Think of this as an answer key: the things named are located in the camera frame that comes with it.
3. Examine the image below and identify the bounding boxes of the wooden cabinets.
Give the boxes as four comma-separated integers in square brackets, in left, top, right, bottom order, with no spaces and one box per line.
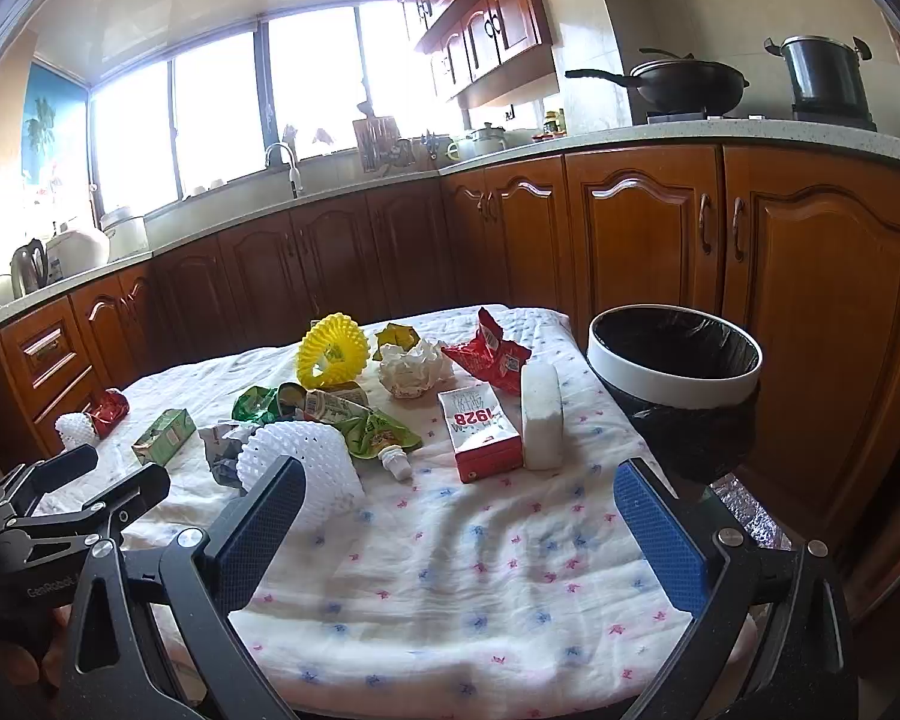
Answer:
[0,142,900,539]
[397,0,554,110]

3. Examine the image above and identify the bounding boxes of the steel electric kettle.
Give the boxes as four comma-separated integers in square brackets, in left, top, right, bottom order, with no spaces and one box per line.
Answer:
[11,239,48,298]

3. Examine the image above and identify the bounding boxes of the white foam fruit net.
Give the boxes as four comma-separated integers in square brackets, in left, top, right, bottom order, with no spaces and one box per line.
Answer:
[237,421,365,533]

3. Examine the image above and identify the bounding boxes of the small red wrapper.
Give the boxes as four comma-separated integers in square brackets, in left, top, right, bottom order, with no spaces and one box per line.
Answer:
[89,388,130,439]

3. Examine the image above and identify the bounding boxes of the wooden lower cabinets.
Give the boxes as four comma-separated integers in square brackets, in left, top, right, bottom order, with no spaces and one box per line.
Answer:
[0,142,900,539]

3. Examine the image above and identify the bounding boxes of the wooden upper cabinets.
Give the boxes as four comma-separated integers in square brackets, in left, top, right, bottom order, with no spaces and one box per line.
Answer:
[397,0,554,110]

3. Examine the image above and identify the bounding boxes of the black wok with handle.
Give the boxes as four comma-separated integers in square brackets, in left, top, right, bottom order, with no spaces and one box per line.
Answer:
[566,52,749,115]

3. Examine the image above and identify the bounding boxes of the blue palm tree poster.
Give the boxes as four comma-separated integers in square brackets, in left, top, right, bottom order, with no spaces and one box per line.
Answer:
[20,64,89,187]

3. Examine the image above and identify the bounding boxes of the white foam block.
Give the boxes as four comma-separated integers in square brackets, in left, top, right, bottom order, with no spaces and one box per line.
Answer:
[520,361,564,472]

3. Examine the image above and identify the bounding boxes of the black bin with white rim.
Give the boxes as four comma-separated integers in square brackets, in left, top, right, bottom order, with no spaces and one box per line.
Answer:
[587,304,764,484]

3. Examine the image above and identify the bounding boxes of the white rice cooker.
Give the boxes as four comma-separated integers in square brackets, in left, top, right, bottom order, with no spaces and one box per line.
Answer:
[45,227,110,283]

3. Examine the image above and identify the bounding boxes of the white ceramic pot with lid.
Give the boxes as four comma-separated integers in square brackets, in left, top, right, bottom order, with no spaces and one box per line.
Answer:
[447,122,509,163]

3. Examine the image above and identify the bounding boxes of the white tissue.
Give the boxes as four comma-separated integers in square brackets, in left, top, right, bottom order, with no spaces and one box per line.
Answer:
[379,338,453,400]

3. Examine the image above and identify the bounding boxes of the red snack bag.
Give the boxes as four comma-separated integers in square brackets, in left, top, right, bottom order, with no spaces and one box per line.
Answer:
[442,307,532,395]

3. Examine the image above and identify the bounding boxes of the red white 1928 box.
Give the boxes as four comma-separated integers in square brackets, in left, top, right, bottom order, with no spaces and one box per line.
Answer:
[437,382,523,484]

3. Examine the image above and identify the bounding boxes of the chrome sink faucet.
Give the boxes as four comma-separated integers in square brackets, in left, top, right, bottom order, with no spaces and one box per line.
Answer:
[265,142,302,199]

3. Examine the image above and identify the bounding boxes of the person's left hand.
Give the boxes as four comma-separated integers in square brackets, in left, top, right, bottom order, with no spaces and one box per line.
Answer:
[0,606,71,689]

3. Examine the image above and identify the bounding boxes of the yellow wrapper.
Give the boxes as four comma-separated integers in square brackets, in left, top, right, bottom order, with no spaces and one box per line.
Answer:
[374,322,419,361]

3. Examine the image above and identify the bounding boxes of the white floral tablecloth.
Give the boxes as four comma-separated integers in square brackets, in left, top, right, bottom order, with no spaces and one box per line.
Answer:
[32,304,760,720]

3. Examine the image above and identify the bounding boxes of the green spout pouch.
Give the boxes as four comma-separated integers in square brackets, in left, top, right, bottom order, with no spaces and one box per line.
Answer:
[304,390,422,483]

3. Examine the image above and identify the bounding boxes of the condiment jars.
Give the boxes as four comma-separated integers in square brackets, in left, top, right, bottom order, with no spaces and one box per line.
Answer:
[533,109,567,142]

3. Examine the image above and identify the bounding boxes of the silver bubble foil mat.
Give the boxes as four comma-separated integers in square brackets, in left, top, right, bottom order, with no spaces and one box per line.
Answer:
[710,473,793,551]

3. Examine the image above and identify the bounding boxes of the wooden knife block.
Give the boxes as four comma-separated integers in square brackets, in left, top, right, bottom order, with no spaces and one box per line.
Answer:
[352,115,401,172]

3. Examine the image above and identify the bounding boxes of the blue white wrapper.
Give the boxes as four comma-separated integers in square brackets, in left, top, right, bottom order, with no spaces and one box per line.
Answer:
[198,421,256,494]

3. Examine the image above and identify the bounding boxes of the green juice carton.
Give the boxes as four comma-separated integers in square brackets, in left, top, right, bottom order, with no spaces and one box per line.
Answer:
[133,408,194,466]

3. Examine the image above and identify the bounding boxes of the white pot by window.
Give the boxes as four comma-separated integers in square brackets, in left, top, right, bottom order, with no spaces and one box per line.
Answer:
[100,206,149,262]

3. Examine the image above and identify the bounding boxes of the crushed green can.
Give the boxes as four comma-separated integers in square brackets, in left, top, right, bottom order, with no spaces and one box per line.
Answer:
[230,382,307,426]

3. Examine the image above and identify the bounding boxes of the gas stove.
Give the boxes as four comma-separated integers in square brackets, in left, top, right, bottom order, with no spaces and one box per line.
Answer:
[645,110,878,132]

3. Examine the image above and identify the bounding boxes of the yellow plastic ring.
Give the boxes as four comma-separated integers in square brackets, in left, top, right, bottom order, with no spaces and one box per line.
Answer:
[295,312,372,392]

